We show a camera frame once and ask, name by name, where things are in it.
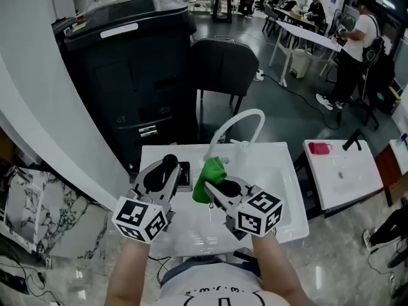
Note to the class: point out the white arched faucet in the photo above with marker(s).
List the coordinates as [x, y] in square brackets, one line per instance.
[252, 113]

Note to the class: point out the large black printer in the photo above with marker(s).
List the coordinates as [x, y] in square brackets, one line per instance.
[127, 75]

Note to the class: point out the black high stool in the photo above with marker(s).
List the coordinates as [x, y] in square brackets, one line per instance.
[223, 6]

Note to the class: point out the white table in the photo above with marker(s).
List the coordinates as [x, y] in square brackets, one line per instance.
[306, 34]

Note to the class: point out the person's left forearm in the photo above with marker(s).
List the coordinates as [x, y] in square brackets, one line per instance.
[127, 273]

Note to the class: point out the dark rectangular tray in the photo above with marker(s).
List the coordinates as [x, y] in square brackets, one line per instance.
[185, 177]

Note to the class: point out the white sink with black faucet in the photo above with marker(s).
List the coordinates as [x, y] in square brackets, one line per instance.
[354, 177]

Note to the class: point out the white waste bin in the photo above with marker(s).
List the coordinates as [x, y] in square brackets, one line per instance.
[301, 63]

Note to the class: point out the green cloth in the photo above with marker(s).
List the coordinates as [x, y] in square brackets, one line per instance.
[207, 174]

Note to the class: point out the white sink basin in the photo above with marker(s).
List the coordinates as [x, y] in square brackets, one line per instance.
[274, 177]

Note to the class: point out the marble slab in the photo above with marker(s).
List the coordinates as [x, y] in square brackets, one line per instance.
[48, 209]

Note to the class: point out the black fabric chair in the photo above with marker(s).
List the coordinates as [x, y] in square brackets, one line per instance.
[223, 65]

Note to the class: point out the person's white shirt torso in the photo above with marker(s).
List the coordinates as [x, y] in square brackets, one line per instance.
[213, 287]

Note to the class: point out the dark phone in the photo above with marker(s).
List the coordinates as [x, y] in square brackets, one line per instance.
[12, 280]

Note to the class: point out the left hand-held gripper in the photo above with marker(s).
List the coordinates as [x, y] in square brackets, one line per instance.
[140, 218]

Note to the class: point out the white power strip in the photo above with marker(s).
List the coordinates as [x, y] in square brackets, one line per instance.
[259, 75]

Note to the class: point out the black office chair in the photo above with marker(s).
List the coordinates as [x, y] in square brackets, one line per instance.
[247, 3]

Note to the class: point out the black faucet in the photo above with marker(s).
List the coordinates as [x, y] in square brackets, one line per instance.
[351, 141]

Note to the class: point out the person's right forearm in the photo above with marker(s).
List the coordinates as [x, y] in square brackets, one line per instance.
[277, 266]

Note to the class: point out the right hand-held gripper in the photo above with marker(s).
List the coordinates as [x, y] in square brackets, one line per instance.
[259, 214]

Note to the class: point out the brown wooden cabinet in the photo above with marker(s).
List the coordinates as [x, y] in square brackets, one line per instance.
[387, 171]

